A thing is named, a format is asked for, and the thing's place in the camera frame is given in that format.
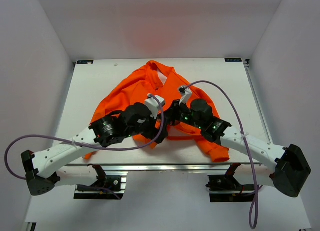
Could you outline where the right blue table label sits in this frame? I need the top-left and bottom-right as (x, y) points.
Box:
(224, 58), (243, 63)

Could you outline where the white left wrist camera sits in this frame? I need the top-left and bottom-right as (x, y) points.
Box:
(144, 93), (166, 119)

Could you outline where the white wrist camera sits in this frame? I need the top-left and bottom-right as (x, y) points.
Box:
(144, 93), (166, 119)
(178, 85), (193, 105)

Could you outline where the left blue table label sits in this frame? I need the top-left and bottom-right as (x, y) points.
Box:
(76, 60), (94, 65)

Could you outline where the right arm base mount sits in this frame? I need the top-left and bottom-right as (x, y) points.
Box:
(205, 163), (255, 203)

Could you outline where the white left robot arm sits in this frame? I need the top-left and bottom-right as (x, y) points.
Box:
(21, 96), (165, 196)

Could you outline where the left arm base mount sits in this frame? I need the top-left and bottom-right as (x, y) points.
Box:
(73, 164), (127, 201)

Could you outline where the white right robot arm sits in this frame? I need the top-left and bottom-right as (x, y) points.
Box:
(164, 99), (311, 198)

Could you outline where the blue table label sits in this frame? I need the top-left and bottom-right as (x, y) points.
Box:
(76, 60), (94, 65)
(224, 58), (243, 63)

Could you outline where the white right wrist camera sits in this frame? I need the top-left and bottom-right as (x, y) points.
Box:
(178, 85), (193, 105)

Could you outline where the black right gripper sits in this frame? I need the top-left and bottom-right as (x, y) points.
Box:
(158, 99), (204, 130)

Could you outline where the orange jacket with pink lining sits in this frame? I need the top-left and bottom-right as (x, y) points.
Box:
(91, 60), (230, 163)

